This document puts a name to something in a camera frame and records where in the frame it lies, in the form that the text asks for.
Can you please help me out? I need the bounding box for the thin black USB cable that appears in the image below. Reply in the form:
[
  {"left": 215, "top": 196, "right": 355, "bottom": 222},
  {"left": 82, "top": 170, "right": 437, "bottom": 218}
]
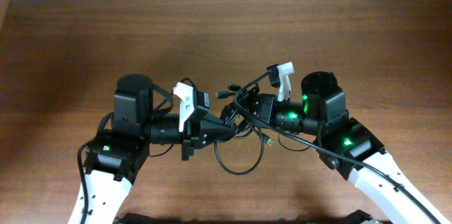
[{"left": 213, "top": 124, "right": 275, "bottom": 177}]

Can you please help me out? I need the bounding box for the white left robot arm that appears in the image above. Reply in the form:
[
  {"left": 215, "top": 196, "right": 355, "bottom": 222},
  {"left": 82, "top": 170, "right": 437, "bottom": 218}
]
[{"left": 69, "top": 74, "right": 237, "bottom": 223}]

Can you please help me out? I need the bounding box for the thick black cable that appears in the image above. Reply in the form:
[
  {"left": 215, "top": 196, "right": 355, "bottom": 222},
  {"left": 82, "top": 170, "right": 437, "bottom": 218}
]
[{"left": 215, "top": 83, "right": 269, "bottom": 140}]

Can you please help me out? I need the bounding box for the black right camera cable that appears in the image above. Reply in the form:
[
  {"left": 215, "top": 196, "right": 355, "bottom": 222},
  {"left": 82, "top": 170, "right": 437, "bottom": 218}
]
[{"left": 232, "top": 69, "right": 442, "bottom": 224}]

